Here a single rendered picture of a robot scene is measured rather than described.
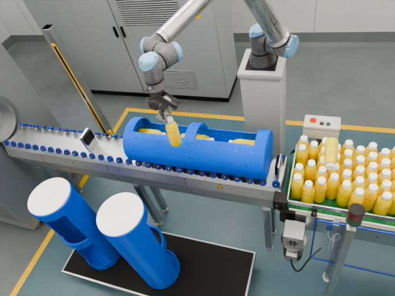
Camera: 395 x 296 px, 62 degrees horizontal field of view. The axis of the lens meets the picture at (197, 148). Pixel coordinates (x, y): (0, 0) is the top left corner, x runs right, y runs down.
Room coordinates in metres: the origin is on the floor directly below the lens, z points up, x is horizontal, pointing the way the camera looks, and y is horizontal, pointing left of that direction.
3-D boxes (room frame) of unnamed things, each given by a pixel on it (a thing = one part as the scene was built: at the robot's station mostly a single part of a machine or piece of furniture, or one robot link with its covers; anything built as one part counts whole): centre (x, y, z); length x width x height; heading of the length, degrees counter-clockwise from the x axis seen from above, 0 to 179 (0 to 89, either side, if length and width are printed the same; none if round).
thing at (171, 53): (1.36, 0.01, 1.73); 0.12 x 0.12 x 0.09; 33
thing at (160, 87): (1.29, 0.11, 1.64); 0.10 x 0.09 x 0.05; 145
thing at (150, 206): (1.57, 0.52, 0.31); 0.06 x 0.06 x 0.63; 59
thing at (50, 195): (1.35, 0.97, 1.03); 0.28 x 0.28 x 0.01
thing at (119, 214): (1.07, 0.53, 1.03); 0.28 x 0.28 x 0.01
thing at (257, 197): (1.63, 0.48, 0.79); 2.17 x 0.29 x 0.34; 59
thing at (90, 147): (1.77, 0.73, 1.00); 0.10 x 0.04 x 0.15; 149
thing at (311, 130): (1.24, -0.74, 1.05); 0.20 x 0.10 x 0.10; 59
